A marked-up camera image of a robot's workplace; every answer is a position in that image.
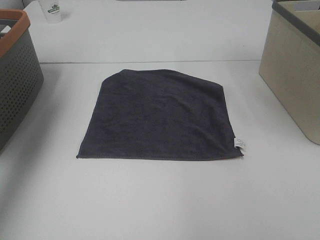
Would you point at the dark grey towel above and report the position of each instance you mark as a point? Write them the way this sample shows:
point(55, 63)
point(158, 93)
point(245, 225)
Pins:
point(159, 115)

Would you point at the beige bin grey rim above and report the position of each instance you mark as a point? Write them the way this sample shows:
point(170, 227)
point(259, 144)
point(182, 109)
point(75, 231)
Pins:
point(290, 63)

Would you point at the white paper cup green logo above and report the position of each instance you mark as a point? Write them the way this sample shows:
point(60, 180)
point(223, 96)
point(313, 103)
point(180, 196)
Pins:
point(51, 10)

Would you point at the grey perforated basket orange rim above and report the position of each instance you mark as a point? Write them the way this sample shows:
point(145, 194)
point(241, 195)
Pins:
point(21, 77)

